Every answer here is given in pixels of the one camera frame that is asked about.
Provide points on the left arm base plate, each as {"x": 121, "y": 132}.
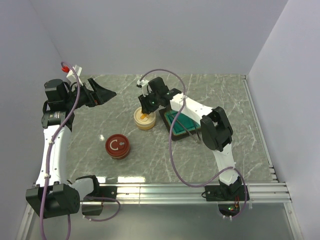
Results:
{"x": 103, "y": 192}

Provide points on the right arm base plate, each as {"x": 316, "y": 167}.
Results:
{"x": 219, "y": 193}

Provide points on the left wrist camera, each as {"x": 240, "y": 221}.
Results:
{"x": 72, "y": 77}

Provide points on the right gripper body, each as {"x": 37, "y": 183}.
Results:
{"x": 151, "y": 100}

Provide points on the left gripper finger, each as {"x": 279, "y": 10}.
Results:
{"x": 99, "y": 99}
{"x": 99, "y": 89}

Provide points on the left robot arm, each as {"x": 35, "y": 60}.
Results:
{"x": 57, "y": 123}

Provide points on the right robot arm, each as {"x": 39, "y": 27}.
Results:
{"x": 216, "y": 130}

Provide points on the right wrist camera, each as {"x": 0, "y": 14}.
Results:
{"x": 144, "y": 85}

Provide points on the red round lid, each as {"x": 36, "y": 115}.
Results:
{"x": 117, "y": 145}

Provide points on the cream white bowl container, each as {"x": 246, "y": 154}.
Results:
{"x": 145, "y": 125}

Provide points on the aluminium mounting rail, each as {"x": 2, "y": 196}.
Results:
{"x": 160, "y": 192}

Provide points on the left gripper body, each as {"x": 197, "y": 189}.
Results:
{"x": 84, "y": 98}

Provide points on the metal tongs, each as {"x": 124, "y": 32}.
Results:
{"x": 185, "y": 127}

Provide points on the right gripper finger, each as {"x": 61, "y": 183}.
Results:
{"x": 144, "y": 109}
{"x": 151, "y": 110}

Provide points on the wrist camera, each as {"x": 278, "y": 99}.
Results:
{"x": 144, "y": 85}
{"x": 72, "y": 77}

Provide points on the black teal square tray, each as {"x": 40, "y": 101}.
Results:
{"x": 168, "y": 116}

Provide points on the cream round lid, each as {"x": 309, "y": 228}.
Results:
{"x": 138, "y": 116}

